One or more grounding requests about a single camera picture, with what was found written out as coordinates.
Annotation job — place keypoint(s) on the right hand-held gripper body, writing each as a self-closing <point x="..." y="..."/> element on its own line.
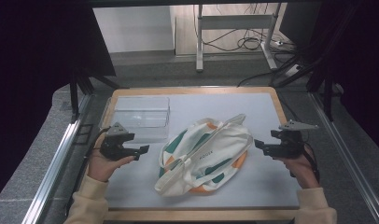
<point x="288" y="146"/>

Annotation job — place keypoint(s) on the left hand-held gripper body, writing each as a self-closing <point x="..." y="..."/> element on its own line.
<point x="114" y="146"/>

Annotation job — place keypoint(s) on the clear plastic box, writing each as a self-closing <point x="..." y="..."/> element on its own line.
<point x="141" y="115"/>

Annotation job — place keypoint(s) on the white patterned tote bag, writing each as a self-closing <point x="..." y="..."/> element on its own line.
<point x="206" y="155"/>

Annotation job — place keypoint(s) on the person's left hand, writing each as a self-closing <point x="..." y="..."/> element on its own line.
<point x="100" y="168"/>

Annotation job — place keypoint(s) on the person's right hand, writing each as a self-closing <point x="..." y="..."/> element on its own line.
<point x="302" y="169"/>

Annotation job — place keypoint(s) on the black metal stand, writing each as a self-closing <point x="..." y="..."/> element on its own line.
<point x="73" y="99"/>
<point x="327" y="99"/>

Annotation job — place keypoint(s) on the white power strip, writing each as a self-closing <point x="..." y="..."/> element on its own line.
<point x="292" y="70"/>

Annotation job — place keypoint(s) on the black curtain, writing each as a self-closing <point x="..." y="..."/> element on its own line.
<point x="358" y="62"/>
<point x="32" y="77"/>

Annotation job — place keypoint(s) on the aluminium rail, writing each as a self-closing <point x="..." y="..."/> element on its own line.
<point x="53" y="165"/>
<point x="349" y="165"/>

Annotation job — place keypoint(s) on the white metal desk frame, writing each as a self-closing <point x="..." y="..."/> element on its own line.
<point x="199" y="46"/>

